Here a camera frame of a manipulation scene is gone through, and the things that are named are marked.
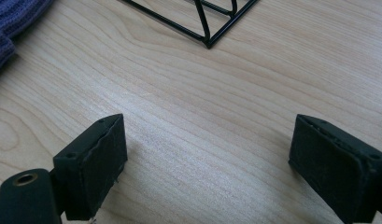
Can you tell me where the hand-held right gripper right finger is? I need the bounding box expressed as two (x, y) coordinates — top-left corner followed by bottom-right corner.
(288, 113), (382, 224)

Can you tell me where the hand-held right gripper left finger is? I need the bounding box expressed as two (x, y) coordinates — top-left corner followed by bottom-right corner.
(52, 113), (129, 222)

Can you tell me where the purple knitted cloth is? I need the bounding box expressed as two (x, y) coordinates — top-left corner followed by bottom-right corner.
(0, 0), (54, 77)

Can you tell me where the black wire rack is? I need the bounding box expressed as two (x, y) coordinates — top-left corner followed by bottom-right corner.
(119, 0), (261, 50)

